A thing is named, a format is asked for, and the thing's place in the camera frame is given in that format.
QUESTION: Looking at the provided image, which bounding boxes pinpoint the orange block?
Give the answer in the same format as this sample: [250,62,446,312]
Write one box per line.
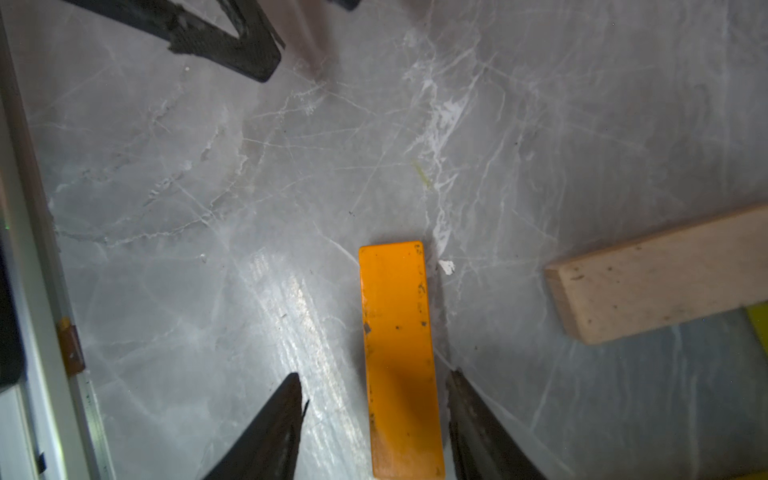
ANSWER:
[358,241,445,479]

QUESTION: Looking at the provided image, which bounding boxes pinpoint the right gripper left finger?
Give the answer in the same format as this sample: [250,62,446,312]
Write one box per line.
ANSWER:
[206,372,309,480]

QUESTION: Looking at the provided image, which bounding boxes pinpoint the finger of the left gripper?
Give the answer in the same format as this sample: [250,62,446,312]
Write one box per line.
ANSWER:
[68,0,285,83]

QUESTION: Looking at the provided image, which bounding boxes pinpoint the yellow block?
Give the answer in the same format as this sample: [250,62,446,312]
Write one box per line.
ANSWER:
[746,302,768,354]

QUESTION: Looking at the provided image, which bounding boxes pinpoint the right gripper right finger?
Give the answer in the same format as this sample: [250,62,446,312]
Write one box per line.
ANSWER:
[446,370,545,480]

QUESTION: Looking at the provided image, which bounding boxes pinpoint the tan block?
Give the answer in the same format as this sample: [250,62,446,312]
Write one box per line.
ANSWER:
[545,205,767,345]

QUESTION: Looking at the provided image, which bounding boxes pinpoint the aluminium front rail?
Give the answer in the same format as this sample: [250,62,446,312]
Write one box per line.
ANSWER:
[1,35,115,479]

